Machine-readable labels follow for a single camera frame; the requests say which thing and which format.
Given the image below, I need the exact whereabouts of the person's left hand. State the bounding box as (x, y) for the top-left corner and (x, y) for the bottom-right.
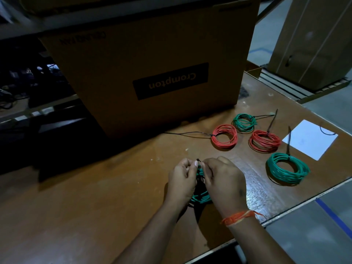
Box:
(164, 158), (199, 209)

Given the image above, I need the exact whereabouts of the person's right hand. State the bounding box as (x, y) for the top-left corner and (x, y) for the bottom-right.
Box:
(200, 156), (251, 220)

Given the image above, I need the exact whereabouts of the person's right forearm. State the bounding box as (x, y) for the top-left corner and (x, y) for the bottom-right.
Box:
(222, 214), (296, 264)

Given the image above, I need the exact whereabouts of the person's left forearm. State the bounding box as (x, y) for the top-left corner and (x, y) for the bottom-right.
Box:
(111, 199), (190, 264)

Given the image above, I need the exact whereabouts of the orange thread wristband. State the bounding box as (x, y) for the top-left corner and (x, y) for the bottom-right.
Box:
(221, 210), (267, 227)

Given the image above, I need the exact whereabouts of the white paper sheet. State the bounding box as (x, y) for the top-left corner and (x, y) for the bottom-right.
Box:
(282, 119), (338, 161)

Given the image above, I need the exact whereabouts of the large brown cardboard box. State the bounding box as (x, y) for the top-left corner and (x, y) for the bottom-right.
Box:
(38, 0), (261, 138)

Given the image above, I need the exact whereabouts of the small open cardboard box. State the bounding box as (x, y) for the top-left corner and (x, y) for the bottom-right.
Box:
(244, 61), (262, 79)

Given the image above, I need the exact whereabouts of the wooden pallet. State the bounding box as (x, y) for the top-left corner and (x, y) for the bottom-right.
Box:
(259, 64), (351, 104)

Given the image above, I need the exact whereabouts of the metal shelf rack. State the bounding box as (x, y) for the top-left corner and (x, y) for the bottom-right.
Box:
(0, 0), (91, 140)

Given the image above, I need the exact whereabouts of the red wire coil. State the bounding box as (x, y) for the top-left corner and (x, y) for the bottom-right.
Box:
(249, 130), (282, 154)
(211, 124), (238, 149)

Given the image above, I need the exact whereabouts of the small green wire coil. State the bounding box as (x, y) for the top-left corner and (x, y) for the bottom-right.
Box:
(232, 114), (257, 133)

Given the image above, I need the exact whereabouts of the large green wire coil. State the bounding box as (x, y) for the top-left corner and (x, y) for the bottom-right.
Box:
(266, 152), (311, 186)

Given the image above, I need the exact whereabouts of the strapped tall cardboard box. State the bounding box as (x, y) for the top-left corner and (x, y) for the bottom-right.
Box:
(267, 0), (352, 90)

